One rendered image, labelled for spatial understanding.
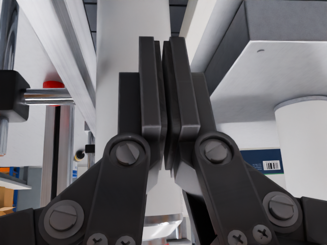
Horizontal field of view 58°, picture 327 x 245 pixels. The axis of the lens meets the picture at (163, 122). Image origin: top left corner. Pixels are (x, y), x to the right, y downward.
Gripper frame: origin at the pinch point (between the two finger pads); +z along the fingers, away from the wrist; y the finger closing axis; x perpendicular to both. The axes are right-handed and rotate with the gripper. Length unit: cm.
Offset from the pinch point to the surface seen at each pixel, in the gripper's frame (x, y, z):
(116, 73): -4.5, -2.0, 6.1
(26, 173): -333, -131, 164
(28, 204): -730, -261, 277
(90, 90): -6.5, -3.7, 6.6
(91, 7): -5.7, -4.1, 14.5
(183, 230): -82, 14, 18
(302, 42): -10.3, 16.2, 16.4
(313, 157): -28.6, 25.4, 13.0
